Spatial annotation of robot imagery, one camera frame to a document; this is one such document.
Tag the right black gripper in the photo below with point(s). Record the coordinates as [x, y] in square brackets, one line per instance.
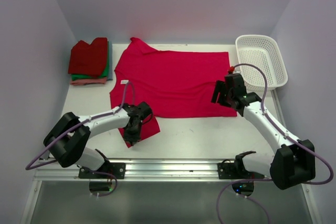
[219, 88]

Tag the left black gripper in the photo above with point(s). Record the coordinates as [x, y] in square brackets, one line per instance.
[133, 138]

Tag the pink red t shirt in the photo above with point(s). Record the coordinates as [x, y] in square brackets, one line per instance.
[175, 84]

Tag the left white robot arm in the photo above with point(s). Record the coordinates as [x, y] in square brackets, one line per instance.
[68, 138]

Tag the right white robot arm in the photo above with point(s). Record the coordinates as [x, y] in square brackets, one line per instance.
[293, 161]

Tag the blue folded shirt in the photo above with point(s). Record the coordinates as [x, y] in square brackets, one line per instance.
[110, 71]

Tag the white plastic basket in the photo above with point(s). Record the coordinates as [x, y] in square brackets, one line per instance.
[264, 53]

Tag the salmon folded shirt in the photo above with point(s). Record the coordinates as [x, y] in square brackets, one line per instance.
[83, 82]

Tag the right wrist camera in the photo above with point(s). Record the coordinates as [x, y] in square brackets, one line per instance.
[232, 70]

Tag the aluminium mounting rail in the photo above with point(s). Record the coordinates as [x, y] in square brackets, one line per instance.
[138, 170]

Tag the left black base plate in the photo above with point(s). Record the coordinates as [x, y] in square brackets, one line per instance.
[110, 171]

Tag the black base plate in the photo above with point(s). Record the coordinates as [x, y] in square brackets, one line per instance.
[110, 171]
[230, 171]

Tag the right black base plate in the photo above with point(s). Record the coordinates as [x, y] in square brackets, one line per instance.
[230, 171]

